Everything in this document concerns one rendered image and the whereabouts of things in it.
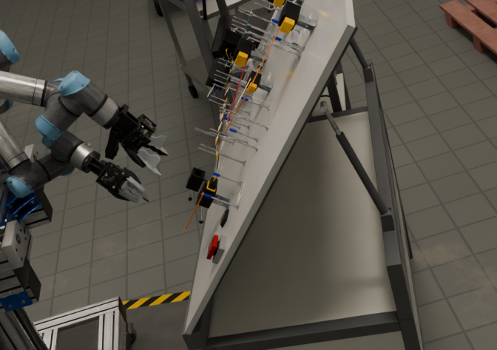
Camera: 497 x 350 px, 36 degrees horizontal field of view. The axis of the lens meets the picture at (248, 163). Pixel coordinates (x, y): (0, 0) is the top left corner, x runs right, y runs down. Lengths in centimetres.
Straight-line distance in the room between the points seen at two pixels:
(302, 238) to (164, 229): 179
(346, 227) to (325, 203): 16
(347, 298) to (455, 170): 188
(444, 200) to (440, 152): 41
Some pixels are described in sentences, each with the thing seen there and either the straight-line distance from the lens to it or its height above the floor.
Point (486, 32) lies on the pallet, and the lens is 502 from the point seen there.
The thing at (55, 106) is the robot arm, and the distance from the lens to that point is 206.
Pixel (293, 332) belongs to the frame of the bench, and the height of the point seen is 80.
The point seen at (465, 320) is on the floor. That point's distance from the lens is 322.
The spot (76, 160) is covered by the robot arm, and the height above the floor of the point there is 130.
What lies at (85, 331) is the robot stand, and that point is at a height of 21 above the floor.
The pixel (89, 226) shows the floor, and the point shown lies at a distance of 446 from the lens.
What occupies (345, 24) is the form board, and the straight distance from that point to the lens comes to 164.
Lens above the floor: 232
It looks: 32 degrees down
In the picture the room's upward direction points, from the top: 18 degrees counter-clockwise
